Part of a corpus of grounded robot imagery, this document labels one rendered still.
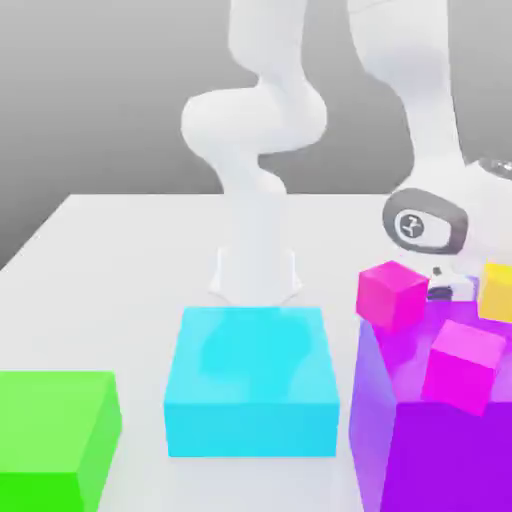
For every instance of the small yellow cube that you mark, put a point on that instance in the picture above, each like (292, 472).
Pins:
(498, 294)

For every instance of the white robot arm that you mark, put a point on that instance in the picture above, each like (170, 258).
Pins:
(256, 224)

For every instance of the large cyan box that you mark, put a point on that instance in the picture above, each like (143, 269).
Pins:
(252, 424)

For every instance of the small pink cube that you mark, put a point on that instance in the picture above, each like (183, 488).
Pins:
(390, 298)

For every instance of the large green box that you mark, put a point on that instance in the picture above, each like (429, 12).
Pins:
(48, 424)

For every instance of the large purple box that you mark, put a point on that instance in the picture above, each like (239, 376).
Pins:
(440, 460)

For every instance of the small magenta cube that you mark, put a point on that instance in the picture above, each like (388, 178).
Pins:
(460, 376)

